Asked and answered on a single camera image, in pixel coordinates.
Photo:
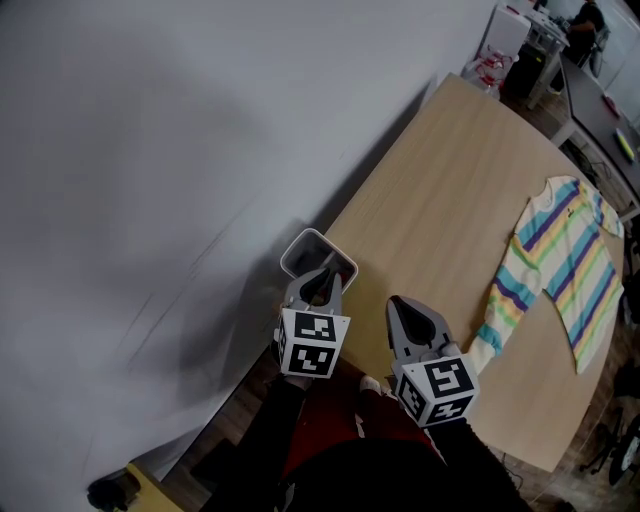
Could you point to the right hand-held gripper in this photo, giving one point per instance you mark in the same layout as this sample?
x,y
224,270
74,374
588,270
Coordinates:
x,y
440,390

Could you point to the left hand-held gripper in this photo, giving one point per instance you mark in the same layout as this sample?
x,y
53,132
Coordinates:
x,y
312,345

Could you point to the white plastic box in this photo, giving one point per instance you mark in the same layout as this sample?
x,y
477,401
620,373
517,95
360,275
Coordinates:
x,y
312,245

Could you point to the person's right forearm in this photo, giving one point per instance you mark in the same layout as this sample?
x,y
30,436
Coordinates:
x,y
480,465

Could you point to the person's left forearm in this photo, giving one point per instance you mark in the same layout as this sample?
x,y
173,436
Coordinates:
x,y
290,405

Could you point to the pink item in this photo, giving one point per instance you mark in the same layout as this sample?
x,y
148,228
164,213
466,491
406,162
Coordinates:
x,y
611,104

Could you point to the person's white shoe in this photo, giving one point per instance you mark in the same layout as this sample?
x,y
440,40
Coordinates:
x,y
372,384

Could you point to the person's legs in red shorts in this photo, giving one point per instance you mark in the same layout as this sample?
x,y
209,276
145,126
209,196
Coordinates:
x,y
350,425

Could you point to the striped long-sleeve shirt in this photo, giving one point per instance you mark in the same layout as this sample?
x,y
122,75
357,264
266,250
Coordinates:
x,y
565,260

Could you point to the person's black top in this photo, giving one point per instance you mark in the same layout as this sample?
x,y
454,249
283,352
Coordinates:
x,y
350,480

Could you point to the black office chair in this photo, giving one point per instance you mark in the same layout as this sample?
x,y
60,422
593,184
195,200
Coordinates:
x,y
617,430

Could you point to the yellow board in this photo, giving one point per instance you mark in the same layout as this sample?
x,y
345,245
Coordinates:
x,y
150,492

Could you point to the red and white plastic parts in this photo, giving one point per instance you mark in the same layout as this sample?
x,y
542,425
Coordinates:
x,y
487,65

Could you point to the dark grey desk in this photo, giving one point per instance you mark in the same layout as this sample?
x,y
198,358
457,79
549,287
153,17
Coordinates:
x,y
595,115

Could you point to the black computer tower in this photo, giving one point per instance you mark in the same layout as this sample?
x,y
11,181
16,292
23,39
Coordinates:
x,y
525,70

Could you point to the yellow tool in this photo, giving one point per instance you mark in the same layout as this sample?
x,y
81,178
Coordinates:
x,y
625,144

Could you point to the black round object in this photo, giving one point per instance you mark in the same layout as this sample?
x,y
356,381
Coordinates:
x,y
111,492

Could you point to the white cabinet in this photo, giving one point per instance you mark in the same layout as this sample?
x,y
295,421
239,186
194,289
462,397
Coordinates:
x,y
507,30

